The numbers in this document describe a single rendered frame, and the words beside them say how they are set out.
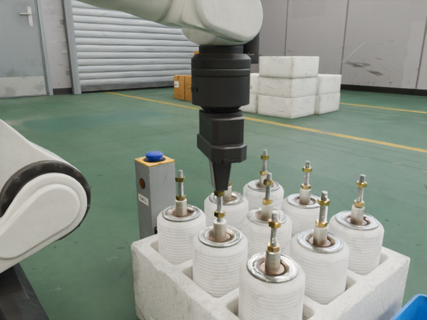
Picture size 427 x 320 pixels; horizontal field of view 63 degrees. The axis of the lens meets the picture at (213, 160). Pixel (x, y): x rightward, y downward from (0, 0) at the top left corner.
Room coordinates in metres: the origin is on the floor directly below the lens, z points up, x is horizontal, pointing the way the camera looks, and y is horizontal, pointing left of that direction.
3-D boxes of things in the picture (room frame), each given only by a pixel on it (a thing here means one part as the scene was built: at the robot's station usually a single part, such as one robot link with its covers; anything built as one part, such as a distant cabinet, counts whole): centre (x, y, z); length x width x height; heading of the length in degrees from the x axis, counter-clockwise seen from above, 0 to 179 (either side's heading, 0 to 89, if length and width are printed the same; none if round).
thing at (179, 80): (4.72, 0.34, 0.15); 0.30 x 0.24 x 0.30; 129
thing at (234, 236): (0.53, -0.01, 0.25); 0.08 x 0.08 x 0.01
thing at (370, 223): (0.59, -0.27, 0.25); 0.08 x 0.08 x 0.01
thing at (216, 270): (0.53, -0.01, 0.16); 0.10 x 0.10 x 0.18
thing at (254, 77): (3.71, -0.46, 0.27); 0.39 x 0.39 x 0.18; 42
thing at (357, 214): (0.59, -0.27, 0.26); 0.02 x 0.02 x 0.03
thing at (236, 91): (0.54, -0.01, 0.46); 0.13 x 0.10 x 0.12; 16
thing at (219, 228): (0.53, -0.01, 0.26); 0.02 x 0.02 x 0.03
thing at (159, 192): (0.79, 0.14, 0.16); 0.07 x 0.07 x 0.31; 39
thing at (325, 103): (3.64, -1.03, 0.09); 0.39 x 0.39 x 0.18; 43
